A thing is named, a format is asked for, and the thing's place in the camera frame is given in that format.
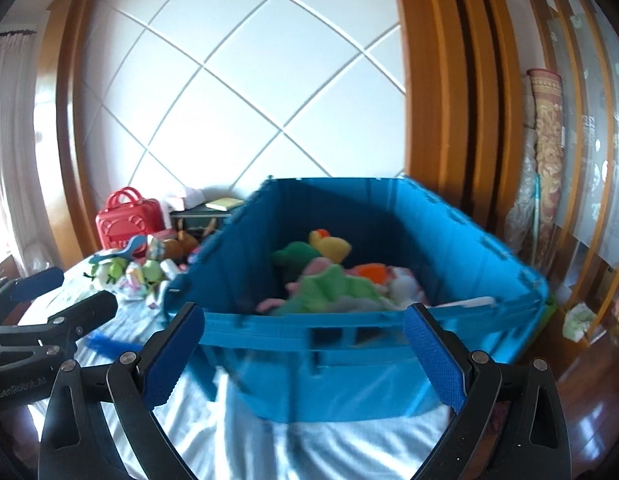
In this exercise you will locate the black cardboard box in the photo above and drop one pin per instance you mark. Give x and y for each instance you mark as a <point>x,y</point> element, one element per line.
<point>199,219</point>

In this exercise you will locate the rolled patterned carpet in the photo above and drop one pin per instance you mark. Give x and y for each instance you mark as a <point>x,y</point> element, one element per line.
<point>547,160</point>

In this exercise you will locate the blue bristle brush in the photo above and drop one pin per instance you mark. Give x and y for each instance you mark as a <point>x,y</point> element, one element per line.
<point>111,346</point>

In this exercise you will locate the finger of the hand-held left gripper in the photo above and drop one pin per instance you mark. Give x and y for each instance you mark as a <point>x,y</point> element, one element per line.
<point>84,312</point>
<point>39,282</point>

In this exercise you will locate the brown plush toy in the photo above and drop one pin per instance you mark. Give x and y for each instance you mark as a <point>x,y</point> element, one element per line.
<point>179,246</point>

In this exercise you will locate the white sheer curtain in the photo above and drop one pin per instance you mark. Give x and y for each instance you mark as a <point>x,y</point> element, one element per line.
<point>9,150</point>

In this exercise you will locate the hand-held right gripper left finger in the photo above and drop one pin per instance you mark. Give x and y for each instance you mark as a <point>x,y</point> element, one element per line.
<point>172,355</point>

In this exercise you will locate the dark green plush toy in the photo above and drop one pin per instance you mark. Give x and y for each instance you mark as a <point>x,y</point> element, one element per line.
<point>294,257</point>

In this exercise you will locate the striped bed cover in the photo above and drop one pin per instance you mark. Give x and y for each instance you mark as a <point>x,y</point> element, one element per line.
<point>299,450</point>

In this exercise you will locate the green white plush toy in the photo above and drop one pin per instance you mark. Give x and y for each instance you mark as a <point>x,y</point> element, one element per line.
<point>109,271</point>

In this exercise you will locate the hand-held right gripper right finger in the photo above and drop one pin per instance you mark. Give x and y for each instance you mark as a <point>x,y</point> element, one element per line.
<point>434,355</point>

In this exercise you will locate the light green leaf plush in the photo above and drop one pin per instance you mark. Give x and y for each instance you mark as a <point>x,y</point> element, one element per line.
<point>339,287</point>

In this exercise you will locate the white pink tissue box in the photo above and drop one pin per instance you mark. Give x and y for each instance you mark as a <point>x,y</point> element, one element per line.
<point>184,200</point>

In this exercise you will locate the yellow sticky note pad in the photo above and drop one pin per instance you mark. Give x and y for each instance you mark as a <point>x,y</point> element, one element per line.
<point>224,204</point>

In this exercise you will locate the pink white small toy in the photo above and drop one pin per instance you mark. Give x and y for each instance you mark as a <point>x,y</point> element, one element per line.
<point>162,235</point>

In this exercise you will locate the light blue plastic shoehorn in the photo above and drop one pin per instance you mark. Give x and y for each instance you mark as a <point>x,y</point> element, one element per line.
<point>127,247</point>

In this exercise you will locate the white green cloth bundle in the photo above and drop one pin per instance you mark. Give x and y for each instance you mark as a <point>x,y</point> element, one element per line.
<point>579,322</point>

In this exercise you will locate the red toy suitcase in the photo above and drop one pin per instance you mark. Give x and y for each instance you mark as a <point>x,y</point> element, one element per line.
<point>127,222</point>

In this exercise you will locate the orange plush toy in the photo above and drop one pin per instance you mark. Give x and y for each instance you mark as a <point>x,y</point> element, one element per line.
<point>373,272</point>

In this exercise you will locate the blue plastic crate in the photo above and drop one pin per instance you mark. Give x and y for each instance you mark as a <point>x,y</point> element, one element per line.
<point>339,330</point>

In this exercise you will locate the yellow duck plush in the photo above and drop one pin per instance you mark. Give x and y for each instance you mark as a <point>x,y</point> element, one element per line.
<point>332,246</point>

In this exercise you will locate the wooden frosted glass screen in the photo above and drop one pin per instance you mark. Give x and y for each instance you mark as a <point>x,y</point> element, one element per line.
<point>589,135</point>

